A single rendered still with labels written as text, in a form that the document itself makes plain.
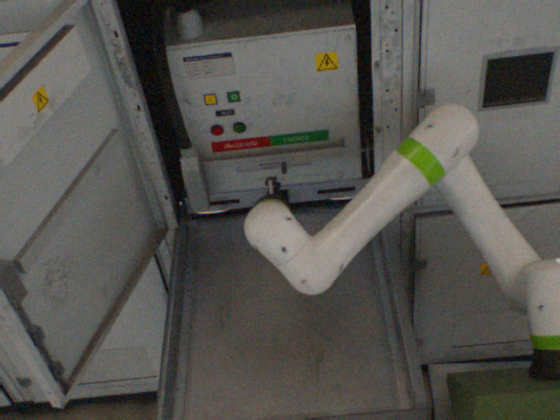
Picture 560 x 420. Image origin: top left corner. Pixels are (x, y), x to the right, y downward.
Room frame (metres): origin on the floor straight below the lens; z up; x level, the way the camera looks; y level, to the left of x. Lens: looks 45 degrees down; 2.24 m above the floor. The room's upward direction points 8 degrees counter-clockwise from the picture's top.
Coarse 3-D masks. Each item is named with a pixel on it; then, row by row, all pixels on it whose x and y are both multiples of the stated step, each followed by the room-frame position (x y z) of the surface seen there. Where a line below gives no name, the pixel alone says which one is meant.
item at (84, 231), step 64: (64, 0) 1.50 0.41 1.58; (0, 64) 1.27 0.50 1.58; (64, 64) 1.39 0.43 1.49; (0, 128) 1.17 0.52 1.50; (64, 128) 1.37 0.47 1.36; (0, 192) 1.14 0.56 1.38; (64, 192) 1.29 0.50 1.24; (128, 192) 1.49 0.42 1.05; (0, 256) 1.07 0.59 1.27; (64, 256) 1.21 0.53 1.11; (128, 256) 1.41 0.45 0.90; (0, 320) 1.00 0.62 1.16; (64, 320) 1.14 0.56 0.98; (64, 384) 1.03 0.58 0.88
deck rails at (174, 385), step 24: (192, 240) 1.49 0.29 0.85; (384, 240) 1.32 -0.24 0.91; (192, 264) 1.39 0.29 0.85; (384, 264) 1.29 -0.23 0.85; (192, 288) 1.30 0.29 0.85; (384, 288) 1.21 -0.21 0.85; (384, 312) 1.13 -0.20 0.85; (168, 360) 1.04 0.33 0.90; (408, 360) 0.93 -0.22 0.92; (168, 384) 0.98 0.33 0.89; (408, 384) 0.91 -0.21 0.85; (168, 408) 0.93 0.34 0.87; (408, 408) 0.85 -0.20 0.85
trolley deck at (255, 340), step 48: (240, 240) 1.47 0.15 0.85; (240, 288) 1.28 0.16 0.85; (288, 288) 1.26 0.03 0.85; (336, 288) 1.24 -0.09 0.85; (192, 336) 1.14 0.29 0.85; (240, 336) 1.12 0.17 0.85; (288, 336) 1.10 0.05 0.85; (336, 336) 1.08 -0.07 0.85; (384, 336) 1.06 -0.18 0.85; (192, 384) 1.00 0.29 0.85; (240, 384) 0.98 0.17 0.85; (288, 384) 0.96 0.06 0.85; (336, 384) 0.94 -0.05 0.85; (384, 384) 0.92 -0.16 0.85
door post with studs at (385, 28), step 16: (384, 0) 1.53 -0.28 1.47; (400, 0) 1.53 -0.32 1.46; (384, 16) 1.53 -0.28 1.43; (400, 16) 1.53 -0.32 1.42; (384, 32) 1.53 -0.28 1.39; (400, 32) 1.53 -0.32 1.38; (384, 48) 1.53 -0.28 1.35; (400, 48) 1.53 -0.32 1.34; (384, 64) 1.53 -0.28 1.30; (400, 64) 1.53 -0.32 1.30; (384, 80) 1.53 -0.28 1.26; (400, 80) 1.53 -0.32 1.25; (384, 96) 1.53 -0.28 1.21; (384, 112) 1.53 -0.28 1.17; (384, 128) 1.53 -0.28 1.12; (384, 144) 1.53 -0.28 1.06; (384, 160) 1.53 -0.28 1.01
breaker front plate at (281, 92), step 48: (192, 48) 1.59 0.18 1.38; (240, 48) 1.59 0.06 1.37; (288, 48) 1.58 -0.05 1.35; (336, 48) 1.58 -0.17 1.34; (192, 96) 1.60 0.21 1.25; (240, 96) 1.59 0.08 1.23; (288, 96) 1.58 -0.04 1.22; (336, 96) 1.58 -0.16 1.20; (288, 144) 1.58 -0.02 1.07; (336, 144) 1.58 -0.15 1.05
